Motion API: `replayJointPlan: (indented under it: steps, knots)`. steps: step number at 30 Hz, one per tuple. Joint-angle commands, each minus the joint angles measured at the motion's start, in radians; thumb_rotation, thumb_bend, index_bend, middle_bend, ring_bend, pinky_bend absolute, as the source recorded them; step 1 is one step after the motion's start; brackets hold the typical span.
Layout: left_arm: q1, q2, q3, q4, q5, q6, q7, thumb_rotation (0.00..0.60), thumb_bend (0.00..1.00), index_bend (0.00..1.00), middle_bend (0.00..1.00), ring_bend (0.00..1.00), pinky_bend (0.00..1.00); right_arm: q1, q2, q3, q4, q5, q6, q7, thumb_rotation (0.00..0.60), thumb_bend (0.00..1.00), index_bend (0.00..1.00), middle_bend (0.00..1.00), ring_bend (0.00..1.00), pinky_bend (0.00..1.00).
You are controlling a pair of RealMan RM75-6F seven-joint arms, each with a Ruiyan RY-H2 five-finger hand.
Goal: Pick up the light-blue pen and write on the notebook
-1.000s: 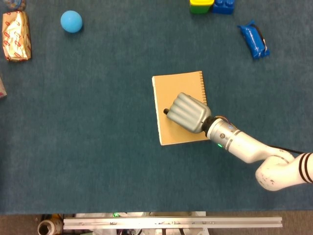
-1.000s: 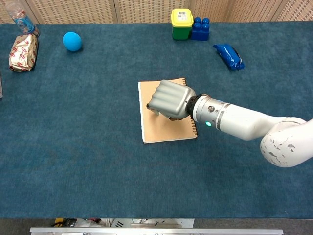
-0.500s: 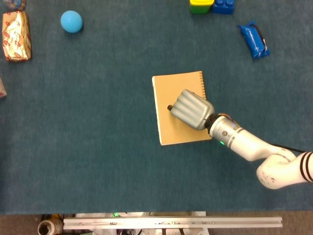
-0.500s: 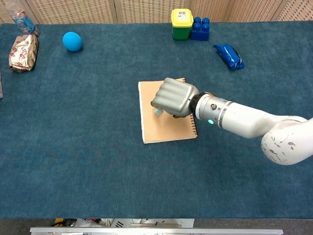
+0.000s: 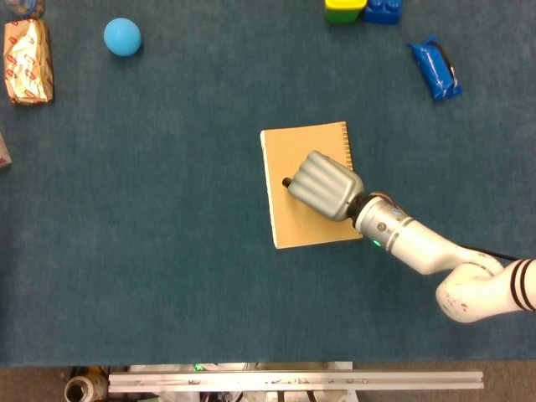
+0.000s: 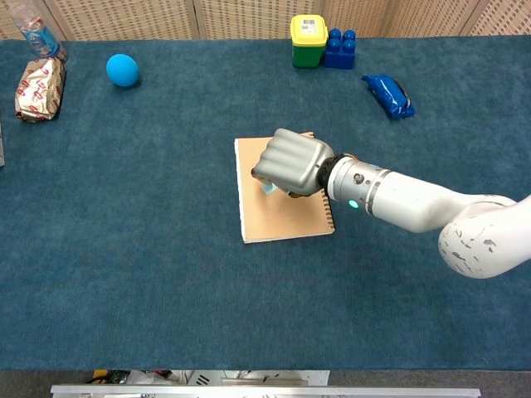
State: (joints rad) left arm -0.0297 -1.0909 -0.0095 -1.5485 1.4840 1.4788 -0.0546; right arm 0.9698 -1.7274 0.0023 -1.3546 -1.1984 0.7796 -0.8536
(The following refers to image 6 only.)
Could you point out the gold and red snack bag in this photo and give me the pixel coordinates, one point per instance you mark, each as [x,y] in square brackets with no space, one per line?
[39,89]

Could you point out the blue snack packet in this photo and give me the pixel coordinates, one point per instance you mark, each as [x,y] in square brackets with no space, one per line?
[388,95]

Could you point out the aluminium frame rail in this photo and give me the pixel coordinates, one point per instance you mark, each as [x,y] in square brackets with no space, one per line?
[265,391]

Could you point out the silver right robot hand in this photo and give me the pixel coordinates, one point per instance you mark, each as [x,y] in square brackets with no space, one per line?
[294,161]

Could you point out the blue foam ball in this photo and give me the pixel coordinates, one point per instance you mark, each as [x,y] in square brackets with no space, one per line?
[122,70]

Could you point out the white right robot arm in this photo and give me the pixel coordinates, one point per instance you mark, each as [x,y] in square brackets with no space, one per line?
[419,199]

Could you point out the blue table cloth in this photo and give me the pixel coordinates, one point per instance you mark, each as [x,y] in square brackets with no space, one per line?
[166,269]

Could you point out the wicker folding screen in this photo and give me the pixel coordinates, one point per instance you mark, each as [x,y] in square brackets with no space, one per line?
[257,16]

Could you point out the small light blue strip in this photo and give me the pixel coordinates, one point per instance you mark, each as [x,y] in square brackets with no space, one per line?
[268,189]

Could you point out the blue toy building block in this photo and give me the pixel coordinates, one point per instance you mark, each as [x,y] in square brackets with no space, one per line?
[340,49]

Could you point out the tan spiral notebook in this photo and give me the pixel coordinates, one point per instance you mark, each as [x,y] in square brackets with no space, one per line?
[282,215]

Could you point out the clear plastic bottle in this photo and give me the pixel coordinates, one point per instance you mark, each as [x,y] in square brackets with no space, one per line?
[37,33]

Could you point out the green container with yellow lid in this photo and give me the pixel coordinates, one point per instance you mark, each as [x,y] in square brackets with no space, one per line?
[307,41]

